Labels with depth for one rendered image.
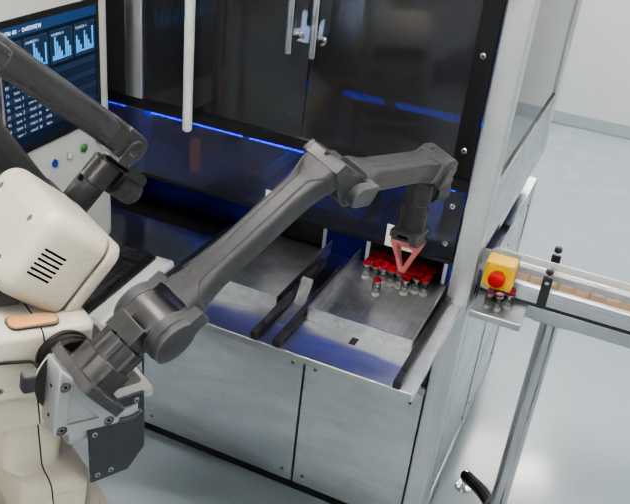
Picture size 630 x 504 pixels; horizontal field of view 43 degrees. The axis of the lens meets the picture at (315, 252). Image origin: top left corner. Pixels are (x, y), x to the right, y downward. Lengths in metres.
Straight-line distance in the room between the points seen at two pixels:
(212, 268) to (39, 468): 0.50
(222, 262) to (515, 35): 0.88
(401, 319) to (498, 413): 1.31
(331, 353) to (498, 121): 0.63
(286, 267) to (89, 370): 1.01
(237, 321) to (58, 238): 0.75
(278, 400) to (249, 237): 1.27
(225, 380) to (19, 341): 1.33
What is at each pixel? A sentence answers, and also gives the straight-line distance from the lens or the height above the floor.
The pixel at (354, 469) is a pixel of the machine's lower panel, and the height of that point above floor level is 0.23.
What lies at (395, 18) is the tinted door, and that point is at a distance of 1.86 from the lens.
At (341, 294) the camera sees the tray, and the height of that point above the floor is 0.88.
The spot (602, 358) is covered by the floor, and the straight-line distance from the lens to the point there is 3.68.
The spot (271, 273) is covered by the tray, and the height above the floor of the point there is 0.88.
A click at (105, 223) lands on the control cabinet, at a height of 0.85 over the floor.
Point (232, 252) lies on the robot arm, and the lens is 1.20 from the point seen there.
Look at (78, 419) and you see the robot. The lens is 1.21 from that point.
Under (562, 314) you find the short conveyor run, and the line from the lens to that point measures 2.12.
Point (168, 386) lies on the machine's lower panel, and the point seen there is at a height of 0.28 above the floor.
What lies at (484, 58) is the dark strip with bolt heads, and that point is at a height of 1.50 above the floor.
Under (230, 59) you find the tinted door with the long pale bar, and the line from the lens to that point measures 2.06.
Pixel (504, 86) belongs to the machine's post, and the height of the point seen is 1.45.
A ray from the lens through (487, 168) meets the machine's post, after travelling 1.88.
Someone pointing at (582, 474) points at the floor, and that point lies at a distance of 3.05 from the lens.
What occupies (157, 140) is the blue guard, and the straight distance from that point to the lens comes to 2.24.
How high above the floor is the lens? 1.92
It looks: 29 degrees down
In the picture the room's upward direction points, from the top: 6 degrees clockwise
